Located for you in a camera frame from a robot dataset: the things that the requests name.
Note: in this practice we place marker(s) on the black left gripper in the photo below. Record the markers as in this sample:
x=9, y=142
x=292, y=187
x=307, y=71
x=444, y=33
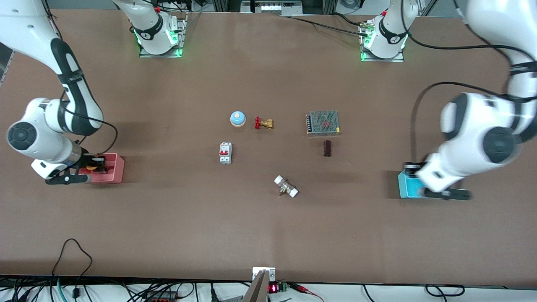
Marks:
x=410, y=167

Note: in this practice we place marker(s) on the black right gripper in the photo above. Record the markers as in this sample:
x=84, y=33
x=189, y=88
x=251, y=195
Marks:
x=87, y=160

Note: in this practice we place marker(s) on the yellow push button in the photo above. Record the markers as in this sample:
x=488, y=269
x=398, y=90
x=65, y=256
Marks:
x=91, y=168

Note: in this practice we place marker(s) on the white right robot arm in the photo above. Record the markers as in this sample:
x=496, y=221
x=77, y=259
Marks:
x=42, y=134

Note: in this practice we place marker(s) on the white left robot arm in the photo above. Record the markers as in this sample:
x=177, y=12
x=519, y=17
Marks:
x=478, y=126

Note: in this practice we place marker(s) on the cyan plastic bin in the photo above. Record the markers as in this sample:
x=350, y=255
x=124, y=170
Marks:
x=406, y=186

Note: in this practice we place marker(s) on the pink plastic bin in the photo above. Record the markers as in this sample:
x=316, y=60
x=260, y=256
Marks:
x=115, y=170

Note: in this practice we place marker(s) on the dark brown small block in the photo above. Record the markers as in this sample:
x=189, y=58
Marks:
x=327, y=148

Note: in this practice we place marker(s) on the metal mesh power supply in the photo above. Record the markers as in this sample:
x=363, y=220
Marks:
x=323, y=122

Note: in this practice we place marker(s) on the metal fitting white caps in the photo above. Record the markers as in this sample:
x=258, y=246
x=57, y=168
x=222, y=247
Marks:
x=286, y=186

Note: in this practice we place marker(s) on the white circuit breaker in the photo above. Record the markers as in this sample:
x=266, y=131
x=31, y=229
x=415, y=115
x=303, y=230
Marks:
x=225, y=153

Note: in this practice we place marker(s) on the blue round bell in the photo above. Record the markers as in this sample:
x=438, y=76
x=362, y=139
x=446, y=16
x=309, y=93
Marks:
x=238, y=118

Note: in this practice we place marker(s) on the red clip lead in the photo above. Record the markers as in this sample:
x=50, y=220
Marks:
x=306, y=290

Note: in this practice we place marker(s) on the red digit display module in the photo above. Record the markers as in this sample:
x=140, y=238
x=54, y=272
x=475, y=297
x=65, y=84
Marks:
x=273, y=288

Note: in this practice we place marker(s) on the silver device white labels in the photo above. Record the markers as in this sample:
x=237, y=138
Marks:
x=272, y=6

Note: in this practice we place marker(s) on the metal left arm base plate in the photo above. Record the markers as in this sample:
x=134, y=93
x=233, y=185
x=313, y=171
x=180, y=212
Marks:
x=398, y=58

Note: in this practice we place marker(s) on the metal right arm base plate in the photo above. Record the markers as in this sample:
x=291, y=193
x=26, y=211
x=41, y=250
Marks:
x=181, y=37

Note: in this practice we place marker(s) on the grey metal camera mount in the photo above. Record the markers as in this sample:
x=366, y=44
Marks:
x=261, y=285

